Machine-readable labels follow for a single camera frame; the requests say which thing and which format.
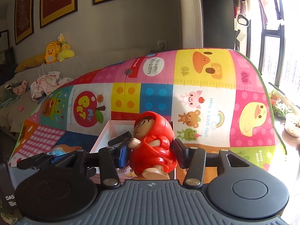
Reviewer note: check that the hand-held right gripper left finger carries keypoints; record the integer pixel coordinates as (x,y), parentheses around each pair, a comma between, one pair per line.
(122,155)

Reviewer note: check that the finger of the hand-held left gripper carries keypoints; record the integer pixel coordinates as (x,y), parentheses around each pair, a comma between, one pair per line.
(35,165)
(39,156)

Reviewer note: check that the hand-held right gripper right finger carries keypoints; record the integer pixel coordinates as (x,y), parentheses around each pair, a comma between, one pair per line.
(181,154)

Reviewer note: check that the blue white tissue packet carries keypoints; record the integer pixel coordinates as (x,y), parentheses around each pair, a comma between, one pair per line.
(54,154)

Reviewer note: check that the yellow pink toy cup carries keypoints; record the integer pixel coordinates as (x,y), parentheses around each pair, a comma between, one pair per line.
(130,172)

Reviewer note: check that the pink cardboard box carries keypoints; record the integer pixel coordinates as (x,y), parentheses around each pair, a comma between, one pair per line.
(105,137)

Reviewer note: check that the red hooded doll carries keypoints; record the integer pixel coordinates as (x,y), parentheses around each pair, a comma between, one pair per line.
(152,150)

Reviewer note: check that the beige sofa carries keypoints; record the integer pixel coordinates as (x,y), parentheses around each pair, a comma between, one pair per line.
(14,121)

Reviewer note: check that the pink white clothes pile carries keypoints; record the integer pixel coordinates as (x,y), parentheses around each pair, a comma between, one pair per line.
(46,84)

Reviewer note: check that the colourful printed play mat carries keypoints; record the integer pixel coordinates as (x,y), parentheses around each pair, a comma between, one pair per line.
(211,79)

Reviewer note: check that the yellow pillow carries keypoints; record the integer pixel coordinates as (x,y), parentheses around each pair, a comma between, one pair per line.
(30,63)

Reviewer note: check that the yellow duck plush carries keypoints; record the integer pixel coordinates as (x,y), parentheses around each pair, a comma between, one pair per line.
(52,52)

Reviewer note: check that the yellow plush toy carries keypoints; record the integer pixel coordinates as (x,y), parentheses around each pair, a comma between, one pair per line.
(65,51)

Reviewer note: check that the potted green plant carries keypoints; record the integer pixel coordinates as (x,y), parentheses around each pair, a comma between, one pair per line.
(280,105)

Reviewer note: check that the white plant pot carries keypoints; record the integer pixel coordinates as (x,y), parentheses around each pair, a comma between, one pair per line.
(293,126)

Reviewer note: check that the white hanging device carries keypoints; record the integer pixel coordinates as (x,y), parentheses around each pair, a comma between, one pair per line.
(241,22)

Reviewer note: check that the window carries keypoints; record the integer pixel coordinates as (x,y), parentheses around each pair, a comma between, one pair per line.
(286,39)

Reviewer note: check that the white wall socket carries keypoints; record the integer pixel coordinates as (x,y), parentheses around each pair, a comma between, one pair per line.
(163,44)

